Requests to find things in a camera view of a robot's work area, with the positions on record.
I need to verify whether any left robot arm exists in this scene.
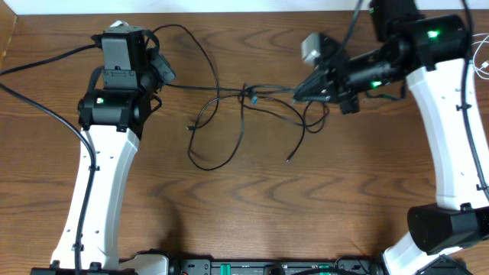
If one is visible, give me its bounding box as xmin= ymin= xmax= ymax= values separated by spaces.
xmin=31 ymin=21 xmax=175 ymax=274

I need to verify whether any white USB cable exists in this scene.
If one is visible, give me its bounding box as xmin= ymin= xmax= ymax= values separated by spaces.
xmin=471 ymin=33 xmax=489 ymax=81

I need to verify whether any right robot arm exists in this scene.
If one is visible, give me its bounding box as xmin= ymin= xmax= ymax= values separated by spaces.
xmin=293 ymin=0 xmax=488 ymax=274

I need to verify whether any left camera black cable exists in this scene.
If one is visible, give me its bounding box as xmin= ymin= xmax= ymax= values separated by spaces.
xmin=0 ymin=44 xmax=99 ymax=275

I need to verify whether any camera black cable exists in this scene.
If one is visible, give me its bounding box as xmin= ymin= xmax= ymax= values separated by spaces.
xmin=0 ymin=44 xmax=99 ymax=275
xmin=339 ymin=0 xmax=489 ymax=203

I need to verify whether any right camera black cable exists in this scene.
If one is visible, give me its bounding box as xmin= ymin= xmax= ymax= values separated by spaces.
xmin=339 ymin=0 xmax=489 ymax=203

